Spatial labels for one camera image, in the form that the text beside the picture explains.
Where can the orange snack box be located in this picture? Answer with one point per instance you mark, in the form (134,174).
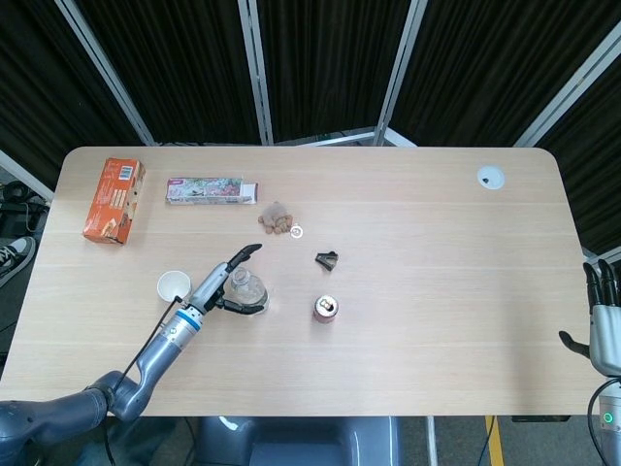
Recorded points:
(114,204)

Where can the red soda can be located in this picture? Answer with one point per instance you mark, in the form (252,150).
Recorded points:
(326,310)

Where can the transparent plastic water bottle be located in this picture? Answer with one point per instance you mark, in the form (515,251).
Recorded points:
(245,289)

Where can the black binder clip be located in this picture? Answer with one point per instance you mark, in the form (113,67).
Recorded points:
(327,261)

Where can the long white toothpaste carton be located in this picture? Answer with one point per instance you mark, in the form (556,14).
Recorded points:
(208,191)

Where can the dark curtain panel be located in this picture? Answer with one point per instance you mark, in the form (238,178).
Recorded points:
(48,87)
(485,73)
(179,73)
(330,63)
(592,170)

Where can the black white sneaker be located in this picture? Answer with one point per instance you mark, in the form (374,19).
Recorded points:
(17,255)

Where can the grey partition foot bar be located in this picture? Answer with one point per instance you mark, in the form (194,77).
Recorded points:
(339,138)

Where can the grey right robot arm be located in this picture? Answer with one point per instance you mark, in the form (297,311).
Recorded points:
(610,427)

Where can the grey partition frame post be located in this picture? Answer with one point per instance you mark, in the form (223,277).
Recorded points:
(567,87)
(104,73)
(255,73)
(24,175)
(399,73)

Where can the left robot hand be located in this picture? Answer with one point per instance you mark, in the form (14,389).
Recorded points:
(209,286)

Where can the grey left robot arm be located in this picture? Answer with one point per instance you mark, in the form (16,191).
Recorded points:
(162,352)

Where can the grey table leg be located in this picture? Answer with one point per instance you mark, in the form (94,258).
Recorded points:
(432,442)

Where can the white floral paper cup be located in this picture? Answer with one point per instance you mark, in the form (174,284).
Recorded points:
(171,286)

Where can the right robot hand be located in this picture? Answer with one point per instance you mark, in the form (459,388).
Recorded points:
(606,330)

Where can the grey robot torso base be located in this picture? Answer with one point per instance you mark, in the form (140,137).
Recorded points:
(301,442)

